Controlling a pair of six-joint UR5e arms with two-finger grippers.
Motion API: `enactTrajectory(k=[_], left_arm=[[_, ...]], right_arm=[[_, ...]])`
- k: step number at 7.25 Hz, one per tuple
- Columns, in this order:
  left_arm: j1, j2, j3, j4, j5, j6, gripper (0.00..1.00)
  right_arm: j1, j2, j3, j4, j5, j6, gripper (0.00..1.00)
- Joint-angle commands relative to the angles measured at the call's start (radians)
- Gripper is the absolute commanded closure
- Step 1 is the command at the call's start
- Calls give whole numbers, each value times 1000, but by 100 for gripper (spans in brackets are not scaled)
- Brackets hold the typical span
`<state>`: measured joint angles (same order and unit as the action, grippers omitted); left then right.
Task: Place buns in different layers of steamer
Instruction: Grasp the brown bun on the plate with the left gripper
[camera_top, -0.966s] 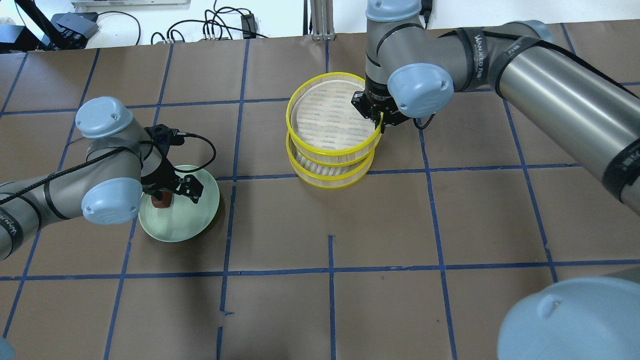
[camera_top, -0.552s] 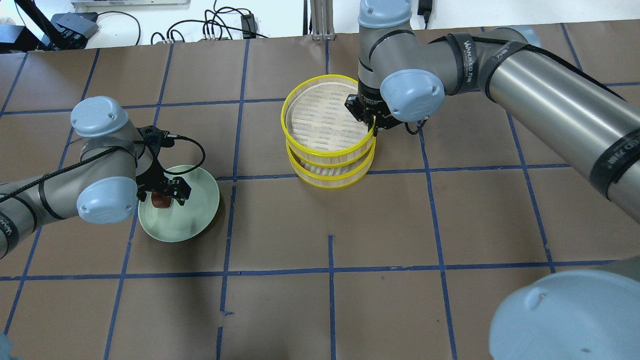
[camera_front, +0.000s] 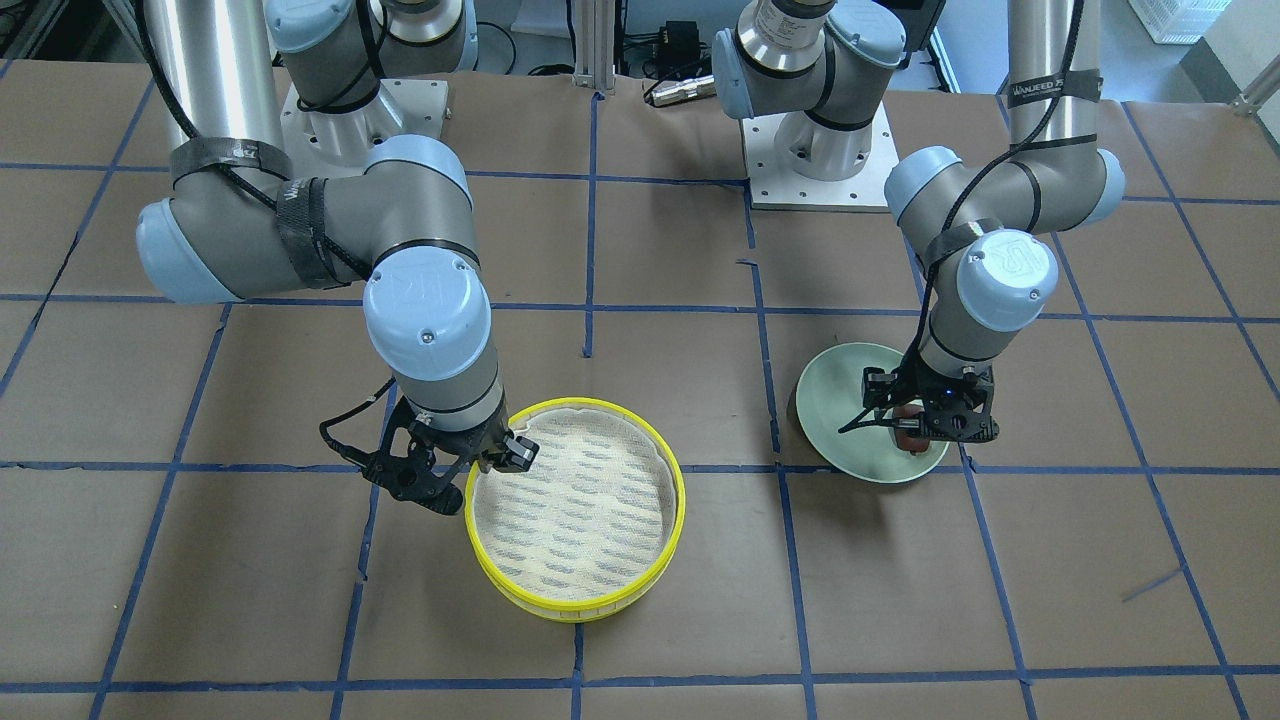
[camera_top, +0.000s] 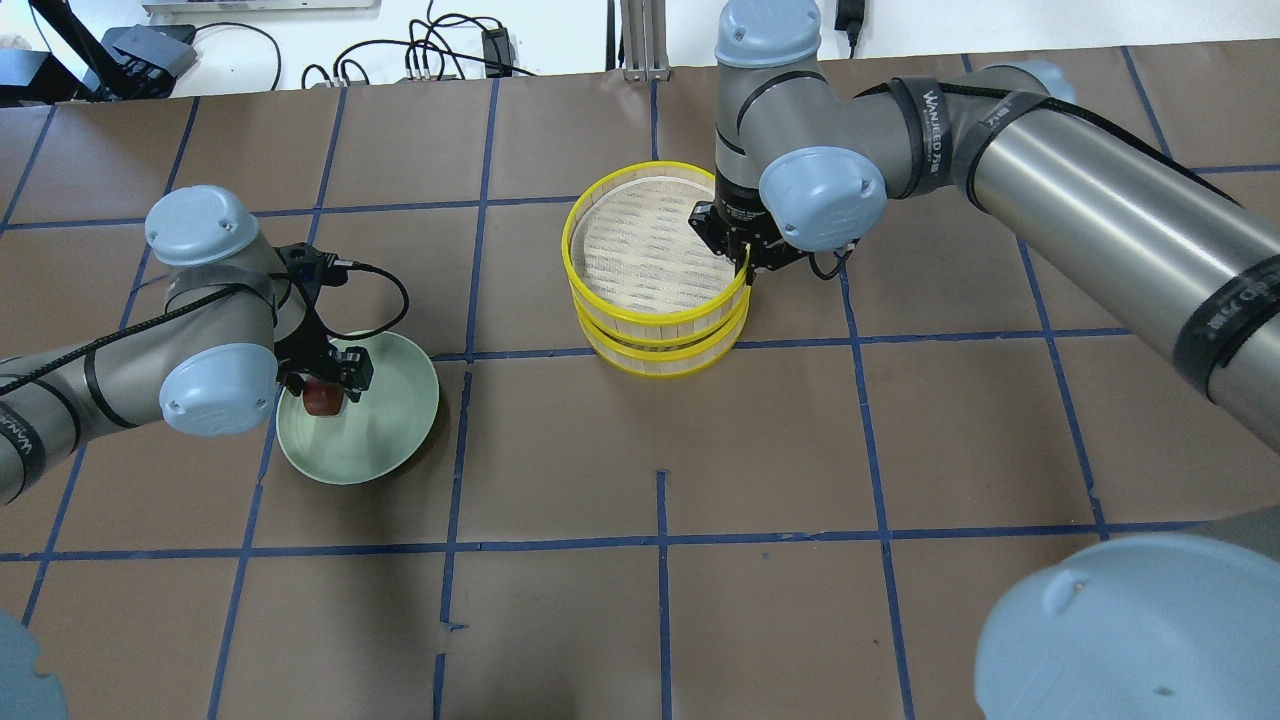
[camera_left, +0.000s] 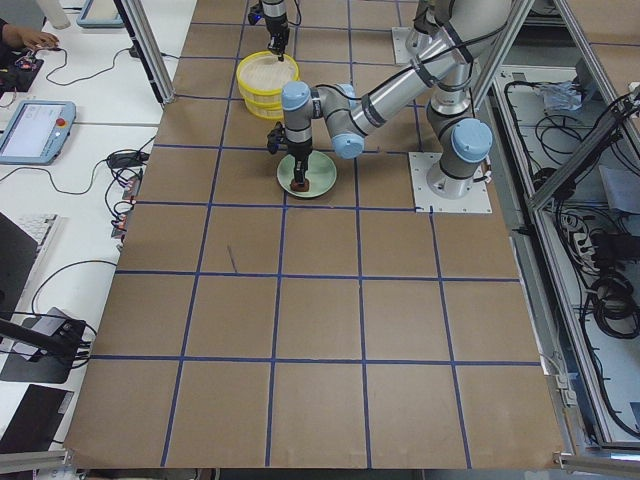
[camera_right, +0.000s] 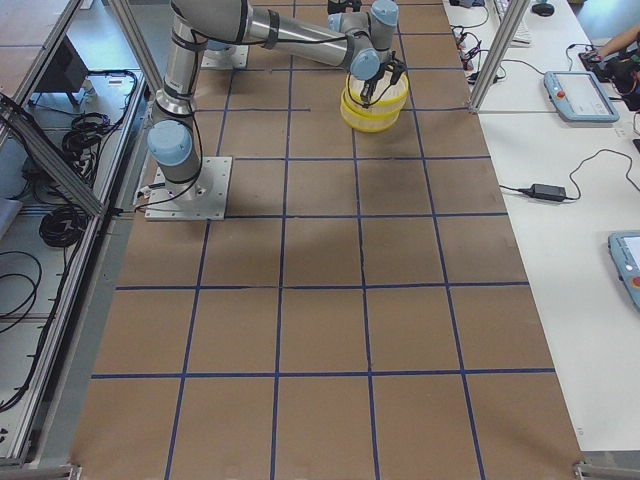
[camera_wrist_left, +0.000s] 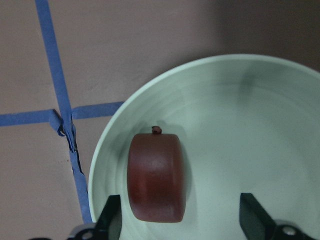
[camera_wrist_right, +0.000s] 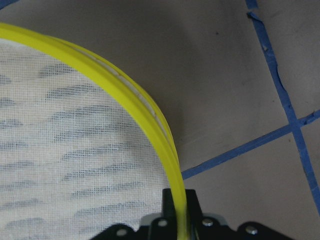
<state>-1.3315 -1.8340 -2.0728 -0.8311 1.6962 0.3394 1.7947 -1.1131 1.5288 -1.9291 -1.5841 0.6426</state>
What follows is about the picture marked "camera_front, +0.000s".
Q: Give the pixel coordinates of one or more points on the brown steamed bun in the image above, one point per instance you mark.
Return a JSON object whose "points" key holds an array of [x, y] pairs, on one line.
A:
{"points": [[904, 440]]}

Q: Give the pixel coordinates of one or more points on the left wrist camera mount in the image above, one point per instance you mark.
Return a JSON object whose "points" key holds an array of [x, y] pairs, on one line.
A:
{"points": [[950, 420]]}

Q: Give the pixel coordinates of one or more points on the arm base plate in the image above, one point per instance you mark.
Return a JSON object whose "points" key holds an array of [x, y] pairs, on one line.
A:
{"points": [[410, 110], [796, 165]]}

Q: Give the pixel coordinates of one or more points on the yellow steamer layer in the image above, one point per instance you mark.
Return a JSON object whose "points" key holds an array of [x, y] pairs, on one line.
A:
{"points": [[583, 611], [603, 502]]}

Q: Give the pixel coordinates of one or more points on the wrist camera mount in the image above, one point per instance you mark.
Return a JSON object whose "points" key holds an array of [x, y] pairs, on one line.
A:
{"points": [[950, 420], [414, 462]]}

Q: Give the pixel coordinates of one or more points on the light green plate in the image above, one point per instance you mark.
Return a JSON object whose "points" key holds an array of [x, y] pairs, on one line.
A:
{"points": [[828, 396]]}

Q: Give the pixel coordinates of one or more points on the black power adapter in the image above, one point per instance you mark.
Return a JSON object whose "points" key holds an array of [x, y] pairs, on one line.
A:
{"points": [[678, 44]]}

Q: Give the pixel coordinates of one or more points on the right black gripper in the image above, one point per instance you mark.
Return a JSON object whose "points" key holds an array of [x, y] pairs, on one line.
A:
{"points": [[484, 444]]}

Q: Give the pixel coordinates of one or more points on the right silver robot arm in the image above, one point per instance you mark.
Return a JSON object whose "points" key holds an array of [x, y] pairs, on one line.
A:
{"points": [[292, 169]]}

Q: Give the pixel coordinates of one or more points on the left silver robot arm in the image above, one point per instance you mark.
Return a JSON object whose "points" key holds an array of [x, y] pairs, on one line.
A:
{"points": [[824, 66]]}

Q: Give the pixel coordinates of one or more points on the silver connector plug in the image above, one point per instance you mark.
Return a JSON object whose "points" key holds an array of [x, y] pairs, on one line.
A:
{"points": [[672, 92]]}

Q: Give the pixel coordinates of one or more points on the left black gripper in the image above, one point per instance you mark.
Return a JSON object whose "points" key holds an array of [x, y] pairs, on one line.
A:
{"points": [[912, 424]]}

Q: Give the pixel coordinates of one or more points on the aluminium frame post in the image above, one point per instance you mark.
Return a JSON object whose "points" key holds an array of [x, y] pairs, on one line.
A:
{"points": [[594, 34]]}

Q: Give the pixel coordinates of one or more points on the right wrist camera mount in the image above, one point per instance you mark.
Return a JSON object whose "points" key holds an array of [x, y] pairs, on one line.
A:
{"points": [[414, 462]]}

